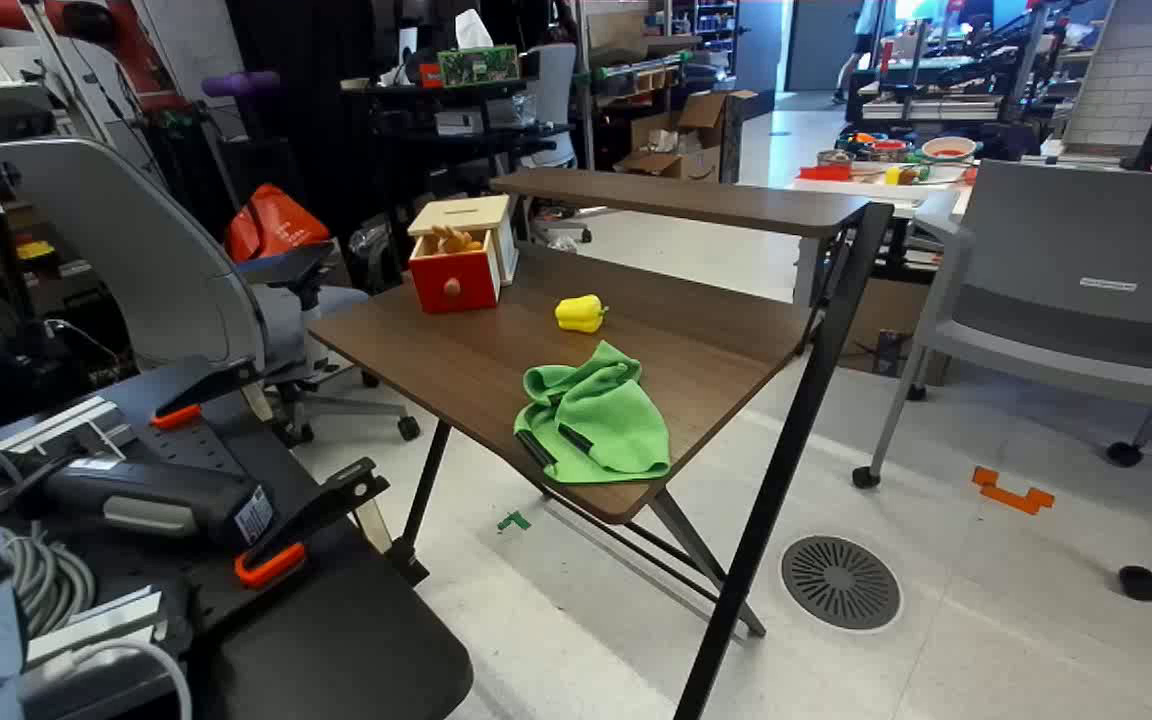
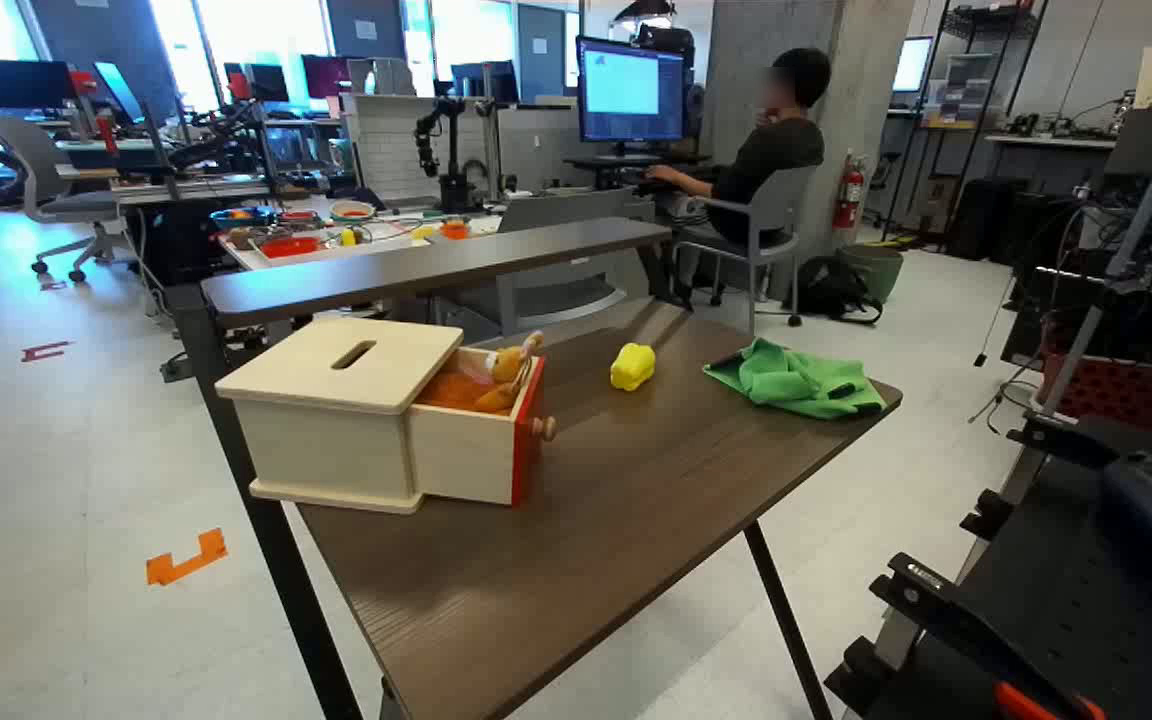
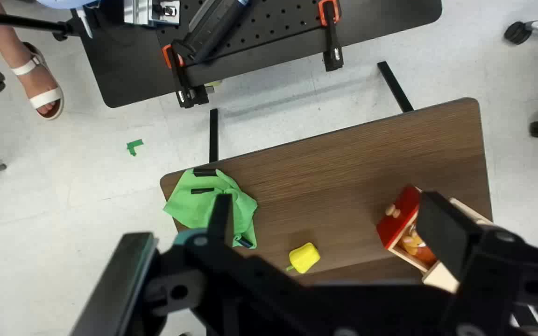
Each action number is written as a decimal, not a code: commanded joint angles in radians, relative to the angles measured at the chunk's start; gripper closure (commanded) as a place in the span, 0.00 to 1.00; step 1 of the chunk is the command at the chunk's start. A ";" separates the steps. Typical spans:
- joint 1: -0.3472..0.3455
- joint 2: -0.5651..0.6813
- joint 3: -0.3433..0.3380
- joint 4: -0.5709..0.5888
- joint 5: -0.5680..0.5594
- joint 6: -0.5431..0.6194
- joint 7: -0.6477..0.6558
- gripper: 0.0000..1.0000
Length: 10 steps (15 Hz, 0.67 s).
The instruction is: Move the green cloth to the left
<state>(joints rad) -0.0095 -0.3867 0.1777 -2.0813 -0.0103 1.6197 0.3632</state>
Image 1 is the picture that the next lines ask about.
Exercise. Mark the cardboard box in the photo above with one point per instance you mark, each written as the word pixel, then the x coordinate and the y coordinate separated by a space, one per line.
pixel 682 133

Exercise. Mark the green cloth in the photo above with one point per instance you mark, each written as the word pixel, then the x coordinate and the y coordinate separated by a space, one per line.
pixel 599 415

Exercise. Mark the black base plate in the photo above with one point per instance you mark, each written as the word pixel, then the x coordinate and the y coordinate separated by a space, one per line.
pixel 336 652

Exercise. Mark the white ball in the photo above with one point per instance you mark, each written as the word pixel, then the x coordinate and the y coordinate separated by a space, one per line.
pixel 1054 149

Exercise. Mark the orange bag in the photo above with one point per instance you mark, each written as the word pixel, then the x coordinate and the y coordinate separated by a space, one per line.
pixel 277 226

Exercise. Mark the red toy tray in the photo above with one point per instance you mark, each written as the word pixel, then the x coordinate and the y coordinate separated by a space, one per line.
pixel 826 174

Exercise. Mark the round floor drain grate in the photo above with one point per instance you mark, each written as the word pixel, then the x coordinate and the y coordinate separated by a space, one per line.
pixel 842 580

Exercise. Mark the grey chair on castors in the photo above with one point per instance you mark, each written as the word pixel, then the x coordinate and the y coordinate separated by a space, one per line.
pixel 1081 240

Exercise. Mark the black and grey power unit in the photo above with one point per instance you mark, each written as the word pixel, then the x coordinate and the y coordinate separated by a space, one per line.
pixel 149 501

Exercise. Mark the wooden desk with black legs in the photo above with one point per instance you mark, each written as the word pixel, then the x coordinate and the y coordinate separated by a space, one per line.
pixel 699 342

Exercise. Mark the grey office chair with armrest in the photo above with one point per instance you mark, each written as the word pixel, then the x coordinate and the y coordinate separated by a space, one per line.
pixel 138 255

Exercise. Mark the orange floor tape marker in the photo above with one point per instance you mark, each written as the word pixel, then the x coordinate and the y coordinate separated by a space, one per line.
pixel 1008 493

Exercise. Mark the red wooden box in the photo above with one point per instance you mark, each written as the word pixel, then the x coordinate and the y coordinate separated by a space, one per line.
pixel 452 279

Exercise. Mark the green floor tape marker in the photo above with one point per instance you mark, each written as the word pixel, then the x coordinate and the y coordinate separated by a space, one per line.
pixel 515 522

